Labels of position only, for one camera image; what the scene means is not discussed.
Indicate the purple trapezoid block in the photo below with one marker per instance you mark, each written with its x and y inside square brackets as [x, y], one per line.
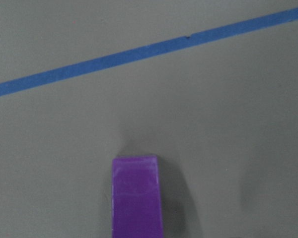
[136, 199]

